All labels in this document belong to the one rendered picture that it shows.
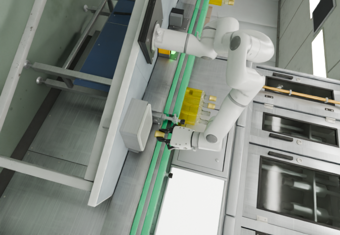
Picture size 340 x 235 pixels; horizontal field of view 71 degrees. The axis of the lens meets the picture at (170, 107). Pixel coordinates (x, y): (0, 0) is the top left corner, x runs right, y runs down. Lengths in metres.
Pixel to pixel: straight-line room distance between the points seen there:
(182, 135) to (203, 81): 0.77
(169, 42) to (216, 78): 0.76
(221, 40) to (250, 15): 6.20
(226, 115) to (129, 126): 0.41
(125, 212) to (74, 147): 0.59
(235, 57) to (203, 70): 0.99
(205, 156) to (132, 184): 0.49
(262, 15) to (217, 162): 6.18
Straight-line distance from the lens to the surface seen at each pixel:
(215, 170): 1.47
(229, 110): 0.93
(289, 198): 1.63
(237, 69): 0.84
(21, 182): 1.67
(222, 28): 1.08
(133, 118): 1.06
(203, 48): 1.13
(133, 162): 1.27
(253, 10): 7.45
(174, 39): 1.14
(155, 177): 1.27
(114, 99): 1.08
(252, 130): 1.68
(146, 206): 1.25
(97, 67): 1.51
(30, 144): 1.77
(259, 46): 0.91
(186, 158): 1.47
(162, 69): 1.42
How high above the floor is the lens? 1.04
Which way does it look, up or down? 6 degrees down
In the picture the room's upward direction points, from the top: 103 degrees clockwise
